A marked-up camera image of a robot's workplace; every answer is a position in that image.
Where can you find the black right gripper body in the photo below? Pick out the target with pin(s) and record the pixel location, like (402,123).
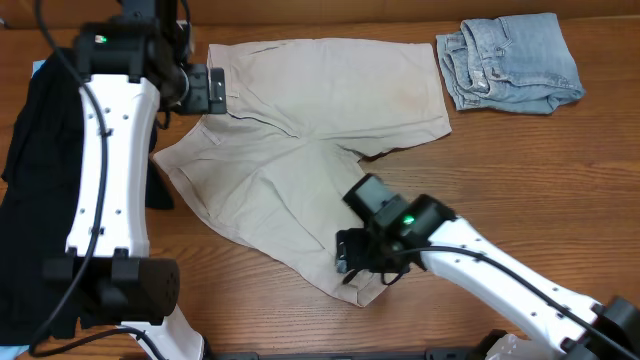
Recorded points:
(370,249)

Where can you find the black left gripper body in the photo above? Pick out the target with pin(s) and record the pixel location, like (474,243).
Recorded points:
(196,99)

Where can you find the beige khaki shorts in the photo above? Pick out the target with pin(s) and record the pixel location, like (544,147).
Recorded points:
(271,171)

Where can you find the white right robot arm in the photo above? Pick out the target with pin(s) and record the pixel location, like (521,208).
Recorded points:
(563,324)

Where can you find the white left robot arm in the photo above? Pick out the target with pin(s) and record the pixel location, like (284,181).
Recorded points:
(133,72)

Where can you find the black garment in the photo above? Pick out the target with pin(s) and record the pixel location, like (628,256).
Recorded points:
(43,173)

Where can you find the folded light blue jeans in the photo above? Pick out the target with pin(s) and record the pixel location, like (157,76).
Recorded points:
(518,64)

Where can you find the light blue cloth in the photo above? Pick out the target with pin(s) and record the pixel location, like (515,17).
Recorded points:
(12,352)

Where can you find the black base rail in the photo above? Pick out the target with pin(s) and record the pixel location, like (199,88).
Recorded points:
(456,353)

